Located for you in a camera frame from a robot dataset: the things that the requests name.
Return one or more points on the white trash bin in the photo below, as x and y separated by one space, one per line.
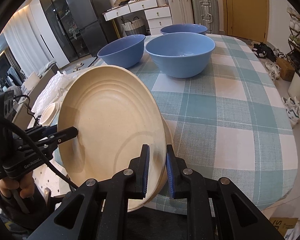
298 87

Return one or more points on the brown cardboard box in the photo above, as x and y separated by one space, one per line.
285 68

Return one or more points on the blue bowl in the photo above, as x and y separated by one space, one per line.
180 57
122 52
182 28

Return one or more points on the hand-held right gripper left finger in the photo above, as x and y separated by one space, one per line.
145 170

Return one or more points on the dark grey fridge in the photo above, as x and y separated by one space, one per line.
90 17

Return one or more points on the flat cardboard box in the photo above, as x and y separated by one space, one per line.
282 226

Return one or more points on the dark glass cabinet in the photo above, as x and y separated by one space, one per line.
57 22

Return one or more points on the woven laundry basket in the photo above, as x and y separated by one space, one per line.
134 27

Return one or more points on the pair of beige slippers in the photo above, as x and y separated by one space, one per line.
78 66

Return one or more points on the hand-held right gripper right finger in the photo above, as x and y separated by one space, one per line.
170 172

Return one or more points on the wooden door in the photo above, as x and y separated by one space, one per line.
245 7

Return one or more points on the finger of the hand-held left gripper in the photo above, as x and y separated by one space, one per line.
40 130
62 136

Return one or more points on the white dressing table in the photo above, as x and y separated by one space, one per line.
125 8

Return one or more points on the white drawer unit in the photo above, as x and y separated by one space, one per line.
158 20

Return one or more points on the cream suitcase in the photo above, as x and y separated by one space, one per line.
180 8

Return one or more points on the teal checked tablecloth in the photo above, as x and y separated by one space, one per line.
227 105

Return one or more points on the silver suitcase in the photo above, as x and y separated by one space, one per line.
205 12

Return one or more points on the pile of black sandals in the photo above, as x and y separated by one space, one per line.
263 51

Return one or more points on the cream plate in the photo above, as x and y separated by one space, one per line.
110 120

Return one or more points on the group of racked sneakers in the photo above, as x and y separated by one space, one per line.
298 27

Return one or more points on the pair of white green sneakers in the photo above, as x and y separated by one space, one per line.
293 111

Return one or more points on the white curtain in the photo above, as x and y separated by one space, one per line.
22 52

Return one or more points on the person's left hand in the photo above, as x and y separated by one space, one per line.
7 187

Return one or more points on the metal phone stand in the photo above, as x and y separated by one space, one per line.
62 92

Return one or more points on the bubble wrap sheet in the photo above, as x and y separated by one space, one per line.
50 92

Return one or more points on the stack of small cream bowls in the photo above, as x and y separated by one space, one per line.
50 113

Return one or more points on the pair of white grey sneakers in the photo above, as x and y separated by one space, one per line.
272 70

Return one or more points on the white wardrobe panel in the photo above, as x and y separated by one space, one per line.
47 37

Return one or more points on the metal shoe rack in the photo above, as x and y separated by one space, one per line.
293 46

